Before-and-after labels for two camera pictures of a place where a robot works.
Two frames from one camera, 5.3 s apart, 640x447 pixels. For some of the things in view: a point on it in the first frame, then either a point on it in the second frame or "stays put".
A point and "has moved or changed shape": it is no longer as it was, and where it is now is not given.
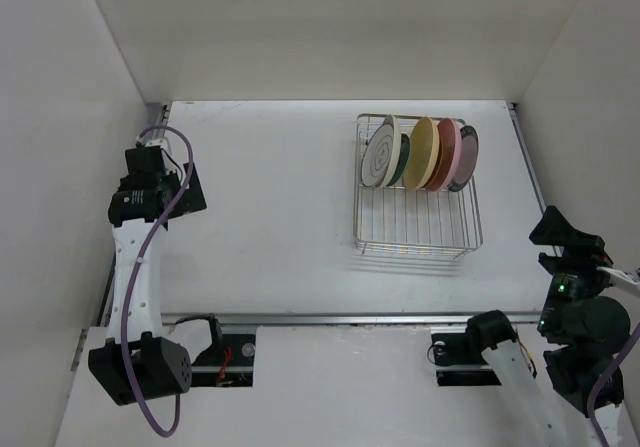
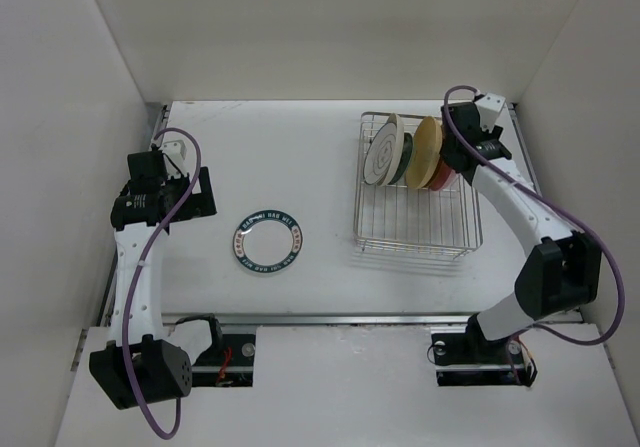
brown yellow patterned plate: x=444 y=160 stays put
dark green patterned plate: x=403 y=160 stays put
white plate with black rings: x=381 y=153 stays put
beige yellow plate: x=422 y=151 stays put
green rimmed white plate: x=467 y=158 has moved or changed shape
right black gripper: x=580 y=248 to x=495 y=135
